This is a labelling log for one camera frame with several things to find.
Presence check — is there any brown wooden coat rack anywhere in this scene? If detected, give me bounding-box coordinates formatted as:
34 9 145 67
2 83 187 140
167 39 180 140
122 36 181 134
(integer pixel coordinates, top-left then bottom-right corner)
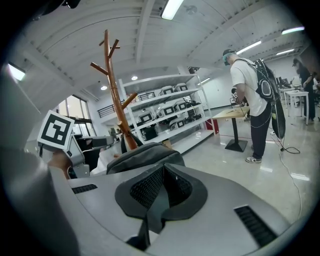
89 29 140 151

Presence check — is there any person's left hand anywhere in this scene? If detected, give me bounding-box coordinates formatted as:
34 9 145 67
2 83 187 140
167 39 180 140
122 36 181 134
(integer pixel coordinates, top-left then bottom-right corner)
47 150 73 176

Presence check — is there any dark grey backpack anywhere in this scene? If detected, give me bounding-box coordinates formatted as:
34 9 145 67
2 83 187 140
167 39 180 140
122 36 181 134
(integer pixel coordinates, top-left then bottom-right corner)
106 133 186 252

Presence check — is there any black balcony railing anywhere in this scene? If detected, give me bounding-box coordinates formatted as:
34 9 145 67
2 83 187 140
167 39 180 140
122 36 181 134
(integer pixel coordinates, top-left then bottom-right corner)
97 91 156 119

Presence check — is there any white desk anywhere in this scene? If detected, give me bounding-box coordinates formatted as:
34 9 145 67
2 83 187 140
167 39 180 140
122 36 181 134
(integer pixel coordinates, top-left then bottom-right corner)
284 91 310 125

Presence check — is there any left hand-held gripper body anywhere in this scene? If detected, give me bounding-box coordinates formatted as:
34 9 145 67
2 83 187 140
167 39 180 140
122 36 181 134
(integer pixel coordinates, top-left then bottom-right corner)
36 109 91 178

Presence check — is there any white metal shelving unit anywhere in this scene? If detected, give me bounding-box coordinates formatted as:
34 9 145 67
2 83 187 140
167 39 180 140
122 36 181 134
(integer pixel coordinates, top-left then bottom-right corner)
118 74 216 155

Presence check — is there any black floor cable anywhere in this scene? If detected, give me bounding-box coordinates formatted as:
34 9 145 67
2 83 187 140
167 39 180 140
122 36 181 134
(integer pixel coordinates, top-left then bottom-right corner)
271 134 301 155

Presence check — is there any square wooden table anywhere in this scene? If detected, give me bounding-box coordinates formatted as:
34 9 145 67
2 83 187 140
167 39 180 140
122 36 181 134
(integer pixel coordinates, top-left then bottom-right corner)
211 106 251 153

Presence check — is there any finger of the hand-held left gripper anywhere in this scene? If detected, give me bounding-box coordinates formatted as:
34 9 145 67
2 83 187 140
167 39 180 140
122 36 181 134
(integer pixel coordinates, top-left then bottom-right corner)
91 135 116 149

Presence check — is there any group of grey screen appliances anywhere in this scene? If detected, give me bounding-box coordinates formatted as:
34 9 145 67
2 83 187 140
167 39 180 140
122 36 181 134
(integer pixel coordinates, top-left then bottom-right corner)
136 83 202 131

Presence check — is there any red box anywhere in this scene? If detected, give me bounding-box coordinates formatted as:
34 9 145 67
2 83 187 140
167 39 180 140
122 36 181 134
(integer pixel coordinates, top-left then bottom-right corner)
206 117 221 136

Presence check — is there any black box appliance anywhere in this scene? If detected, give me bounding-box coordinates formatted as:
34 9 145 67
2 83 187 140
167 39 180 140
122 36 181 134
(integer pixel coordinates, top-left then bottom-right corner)
142 126 159 141

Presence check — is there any white fluffy cloth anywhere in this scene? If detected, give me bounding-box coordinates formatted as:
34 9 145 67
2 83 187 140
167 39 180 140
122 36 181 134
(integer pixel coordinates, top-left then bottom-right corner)
89 147 121 176

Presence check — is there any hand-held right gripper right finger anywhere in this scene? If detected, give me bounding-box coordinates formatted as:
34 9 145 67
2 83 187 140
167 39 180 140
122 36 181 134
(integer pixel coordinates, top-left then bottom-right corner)
146 163 293 256

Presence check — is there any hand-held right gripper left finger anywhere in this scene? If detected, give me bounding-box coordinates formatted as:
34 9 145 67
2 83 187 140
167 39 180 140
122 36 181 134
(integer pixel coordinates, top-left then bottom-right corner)
50 163 165 256

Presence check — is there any white floor cable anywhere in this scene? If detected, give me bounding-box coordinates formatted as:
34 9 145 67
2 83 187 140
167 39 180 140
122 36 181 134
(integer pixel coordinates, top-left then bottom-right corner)
277 147 304 219

